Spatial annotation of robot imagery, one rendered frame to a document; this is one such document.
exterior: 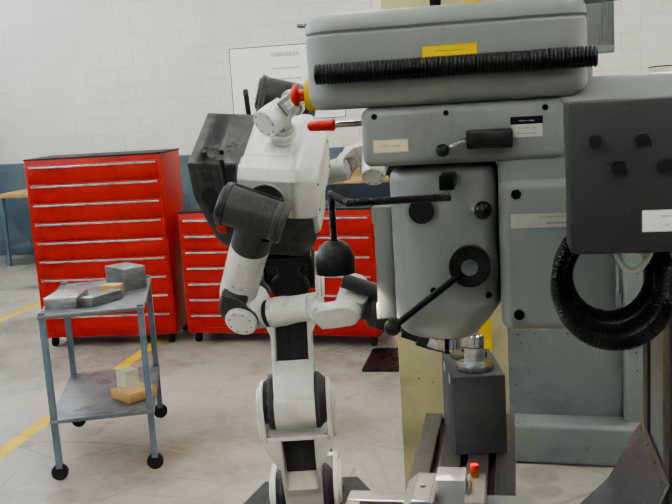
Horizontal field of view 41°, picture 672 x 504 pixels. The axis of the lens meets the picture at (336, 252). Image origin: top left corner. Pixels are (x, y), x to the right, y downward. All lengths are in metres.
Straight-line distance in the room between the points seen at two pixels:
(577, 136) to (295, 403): 1.22
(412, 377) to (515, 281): 2.03
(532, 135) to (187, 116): 9.94
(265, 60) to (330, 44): 9.50
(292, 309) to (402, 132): 0.70
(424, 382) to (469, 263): 2.05
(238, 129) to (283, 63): 8.81
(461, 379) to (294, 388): 0.44
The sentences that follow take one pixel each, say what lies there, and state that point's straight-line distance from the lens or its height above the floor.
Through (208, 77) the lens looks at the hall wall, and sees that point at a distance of 11.23.
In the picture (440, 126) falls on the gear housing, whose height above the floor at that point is 1.69.
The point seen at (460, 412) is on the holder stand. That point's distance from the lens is 2.09.
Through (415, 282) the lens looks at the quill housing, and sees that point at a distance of 1.57.
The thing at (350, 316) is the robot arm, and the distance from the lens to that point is 2.02.
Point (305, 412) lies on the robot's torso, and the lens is 2.26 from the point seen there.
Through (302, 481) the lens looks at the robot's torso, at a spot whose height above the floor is 0.74.
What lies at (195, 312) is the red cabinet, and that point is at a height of 0.24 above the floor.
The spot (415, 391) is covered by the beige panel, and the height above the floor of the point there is 0.61.
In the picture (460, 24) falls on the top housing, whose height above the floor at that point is 1.85.
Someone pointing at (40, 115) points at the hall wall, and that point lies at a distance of 12.15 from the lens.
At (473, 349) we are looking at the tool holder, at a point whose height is 1.16.
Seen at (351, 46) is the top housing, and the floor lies 1.83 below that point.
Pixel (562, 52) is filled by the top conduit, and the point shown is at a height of 1.80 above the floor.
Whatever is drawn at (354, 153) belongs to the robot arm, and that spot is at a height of 1.60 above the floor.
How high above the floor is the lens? 1.74
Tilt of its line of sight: 10 degrees down
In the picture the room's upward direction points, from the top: 3 degrees counter-clockwise
